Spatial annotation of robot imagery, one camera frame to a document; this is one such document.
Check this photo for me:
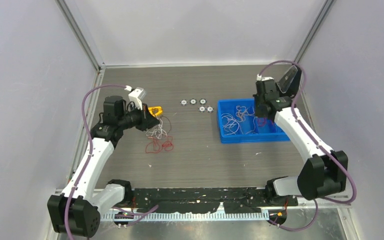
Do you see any poker chip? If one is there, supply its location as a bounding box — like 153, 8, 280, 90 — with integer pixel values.
199, 98, 207, 105
198, 106, 206, 113
207, 106, 214, 113
180, 99, 188, 106
189, 98, 197, 105

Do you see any black wedge with clear plate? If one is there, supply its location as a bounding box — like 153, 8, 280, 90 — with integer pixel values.
276, 65, 302, 99

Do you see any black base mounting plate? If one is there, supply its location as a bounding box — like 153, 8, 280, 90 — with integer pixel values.
115, 187, 298, 214

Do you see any red wire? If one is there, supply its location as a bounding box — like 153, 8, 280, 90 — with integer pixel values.
255, 115, 276, 130

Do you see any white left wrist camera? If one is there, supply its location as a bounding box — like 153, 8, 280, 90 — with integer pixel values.
124, 85, 147, 110

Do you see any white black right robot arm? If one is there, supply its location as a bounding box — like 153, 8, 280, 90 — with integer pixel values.
253, 77, 348, 205

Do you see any white wire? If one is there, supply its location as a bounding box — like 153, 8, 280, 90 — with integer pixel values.
220, 111, 240, 135

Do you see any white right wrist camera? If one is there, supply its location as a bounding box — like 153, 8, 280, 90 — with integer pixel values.
255, 74, 276, 89

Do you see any multicolour wire bundle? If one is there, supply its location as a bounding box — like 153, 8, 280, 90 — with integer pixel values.
144, 115, 175, 155

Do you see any yellow plastic tool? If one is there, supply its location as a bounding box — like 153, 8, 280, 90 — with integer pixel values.
148, 106, 164, 118

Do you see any blue plastic divided tray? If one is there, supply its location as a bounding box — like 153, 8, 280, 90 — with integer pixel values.
217, 98, 290, 144

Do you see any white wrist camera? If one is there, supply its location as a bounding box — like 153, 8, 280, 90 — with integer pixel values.
255, 74, 276, 89
124, 85, 147, 110

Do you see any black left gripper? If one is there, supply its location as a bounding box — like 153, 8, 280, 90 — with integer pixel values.
118, 102, 160, 132

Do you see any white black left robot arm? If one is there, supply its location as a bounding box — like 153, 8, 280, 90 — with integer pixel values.
47, 95, 160, 238

